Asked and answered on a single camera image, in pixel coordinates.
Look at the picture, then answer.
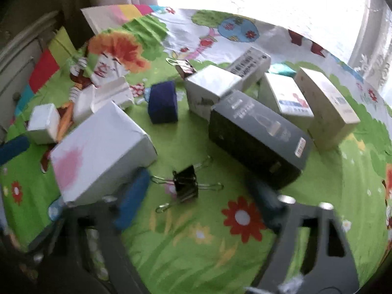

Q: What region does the large white pink-stained box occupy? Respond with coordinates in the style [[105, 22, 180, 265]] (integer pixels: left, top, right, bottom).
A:
[[50, 102, 158, 205]]

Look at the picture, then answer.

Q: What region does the black DORMI product box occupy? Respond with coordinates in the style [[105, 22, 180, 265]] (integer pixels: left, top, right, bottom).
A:
[[208, 90, 313, 189]]

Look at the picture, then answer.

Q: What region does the beige tall carton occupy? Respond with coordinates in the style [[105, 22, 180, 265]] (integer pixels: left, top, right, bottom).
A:
[[294, 67, 360, 151]]

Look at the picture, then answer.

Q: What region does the small white cube box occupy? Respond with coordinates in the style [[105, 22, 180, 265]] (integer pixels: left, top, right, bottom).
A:
[[27, 104, 60, 145]]

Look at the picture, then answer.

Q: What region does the white dresser cabinet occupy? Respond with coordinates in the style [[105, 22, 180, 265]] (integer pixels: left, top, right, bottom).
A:
[[0, 11, 61, 139]]

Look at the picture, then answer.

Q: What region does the black binder clip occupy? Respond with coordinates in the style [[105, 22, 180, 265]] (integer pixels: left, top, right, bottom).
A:
[[150, 156, 224, 214]]

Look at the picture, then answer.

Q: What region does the dark blue velvet box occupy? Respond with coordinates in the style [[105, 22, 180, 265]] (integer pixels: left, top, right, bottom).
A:
[[147, 81, 178, 124]]

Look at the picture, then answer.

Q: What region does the colourful cartoon play mat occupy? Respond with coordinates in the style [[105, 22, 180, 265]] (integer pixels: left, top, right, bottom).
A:
[[7, 6, 391, 293]]

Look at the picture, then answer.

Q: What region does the white box blue red print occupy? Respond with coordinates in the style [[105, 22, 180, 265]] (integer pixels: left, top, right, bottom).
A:
[[258, 72, 314, 132]]

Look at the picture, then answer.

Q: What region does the teal small packet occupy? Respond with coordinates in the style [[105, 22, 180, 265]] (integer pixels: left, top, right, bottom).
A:
[[268, 63, 296, 78]]

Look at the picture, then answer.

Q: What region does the patterned binder clip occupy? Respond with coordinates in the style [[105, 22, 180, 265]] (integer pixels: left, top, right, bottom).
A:
[[166, 58, 197, 80]]

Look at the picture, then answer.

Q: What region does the white barcode carton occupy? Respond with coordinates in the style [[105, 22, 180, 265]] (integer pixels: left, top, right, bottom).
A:
[[225, 47, 271, 92]]

